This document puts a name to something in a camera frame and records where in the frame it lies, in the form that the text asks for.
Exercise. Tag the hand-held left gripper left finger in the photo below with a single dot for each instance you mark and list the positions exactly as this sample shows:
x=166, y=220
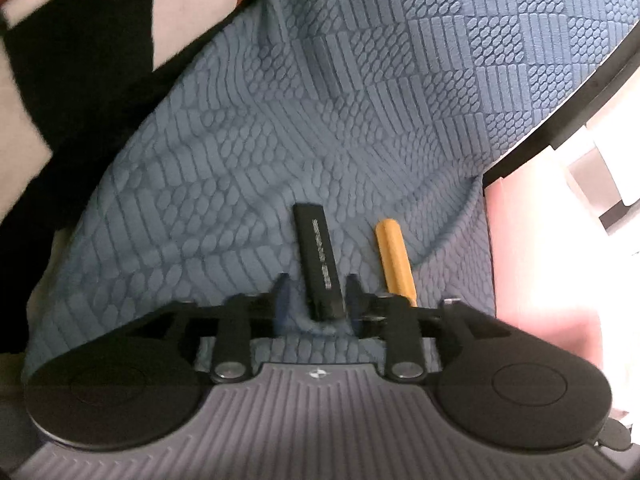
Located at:
x=282, y=307

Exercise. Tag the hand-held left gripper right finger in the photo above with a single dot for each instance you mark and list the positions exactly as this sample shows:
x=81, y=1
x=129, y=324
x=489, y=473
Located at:
x=354, y=307

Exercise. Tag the black rectangular stick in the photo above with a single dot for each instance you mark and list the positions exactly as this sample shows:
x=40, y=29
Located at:
x=317, y=260

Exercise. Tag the yellow plastic stick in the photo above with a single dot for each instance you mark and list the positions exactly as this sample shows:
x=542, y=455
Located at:
x=392, y=260

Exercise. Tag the pink cardboard box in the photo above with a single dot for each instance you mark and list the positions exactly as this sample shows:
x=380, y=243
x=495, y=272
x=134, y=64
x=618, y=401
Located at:
x=540, y=260

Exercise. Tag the blue textured bedspread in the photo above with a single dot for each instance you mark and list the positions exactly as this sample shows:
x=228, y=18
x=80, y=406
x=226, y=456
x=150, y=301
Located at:
x=300, y=110

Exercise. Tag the orange black white printed blanket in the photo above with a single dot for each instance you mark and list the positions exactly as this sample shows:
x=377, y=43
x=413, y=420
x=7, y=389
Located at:
x=75, y=35

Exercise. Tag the black bed frame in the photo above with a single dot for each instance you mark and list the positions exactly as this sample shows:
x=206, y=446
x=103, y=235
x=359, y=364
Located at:
x=575, y=115

